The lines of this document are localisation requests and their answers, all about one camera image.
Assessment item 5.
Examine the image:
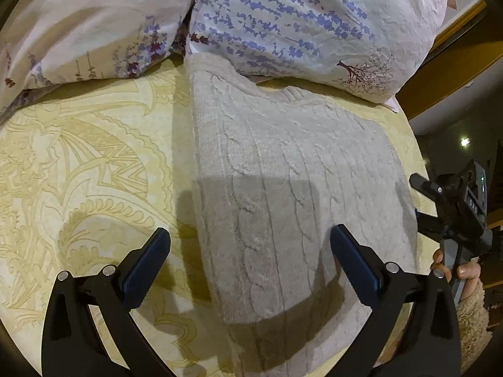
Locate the person's right forearm fleece sleeve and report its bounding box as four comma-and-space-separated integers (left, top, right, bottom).
456, 279, 494, 370

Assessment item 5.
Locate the person's right hand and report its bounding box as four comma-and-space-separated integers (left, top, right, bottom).
430, 248, 483, 303

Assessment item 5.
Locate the white lavender-print pillow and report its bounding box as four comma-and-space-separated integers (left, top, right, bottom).
185, 0, 458, 112

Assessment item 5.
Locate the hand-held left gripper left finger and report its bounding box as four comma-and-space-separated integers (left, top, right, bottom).
41, 227, 171, 377

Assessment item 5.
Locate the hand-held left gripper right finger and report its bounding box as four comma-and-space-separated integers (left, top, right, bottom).
324, 224, 460, 377

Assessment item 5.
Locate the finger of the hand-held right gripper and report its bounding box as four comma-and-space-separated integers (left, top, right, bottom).
417, 211, 448, 241
409, 173, 444, 205

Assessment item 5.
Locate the beige cable-knit sweater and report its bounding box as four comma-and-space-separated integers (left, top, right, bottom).
185, 53, 419, 377

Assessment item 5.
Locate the yellow patterned bed cover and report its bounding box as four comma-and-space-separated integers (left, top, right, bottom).
0, 57, 431, 377

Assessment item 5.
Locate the wooden headboard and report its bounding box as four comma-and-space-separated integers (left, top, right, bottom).
406, 0, 490, 120

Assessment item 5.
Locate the pale pink floral pillow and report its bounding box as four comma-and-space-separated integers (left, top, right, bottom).
0, 0, 209, 120

